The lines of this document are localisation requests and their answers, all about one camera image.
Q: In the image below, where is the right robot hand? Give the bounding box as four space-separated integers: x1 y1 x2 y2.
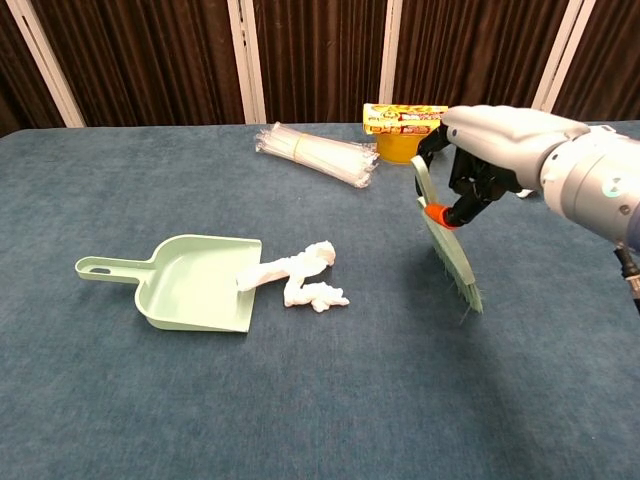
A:
414 104 591 231

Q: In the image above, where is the mint green hand brush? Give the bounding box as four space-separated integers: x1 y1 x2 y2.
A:
410 154 485 315

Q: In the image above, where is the white paper tissue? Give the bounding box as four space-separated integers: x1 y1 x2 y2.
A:
234 240 351 314

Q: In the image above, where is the mint green plastic dustpan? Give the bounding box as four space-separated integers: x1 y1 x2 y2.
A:
74 233 264 334

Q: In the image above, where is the yellow jelly cup pack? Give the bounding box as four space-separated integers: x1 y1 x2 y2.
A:
362 102 450 166

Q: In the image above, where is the bundle of wrapped straws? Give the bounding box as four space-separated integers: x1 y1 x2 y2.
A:
254 121 380 190

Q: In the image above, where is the dark brown curtain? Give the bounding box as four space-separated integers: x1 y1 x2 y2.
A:
0 0 640 139

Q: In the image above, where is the white frame pole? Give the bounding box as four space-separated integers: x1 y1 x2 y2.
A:
227 0 267 125
378 0 404 106
5 0 86 129
530 0 584 114

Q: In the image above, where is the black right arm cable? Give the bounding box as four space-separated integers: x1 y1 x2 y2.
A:
613 242 640 316

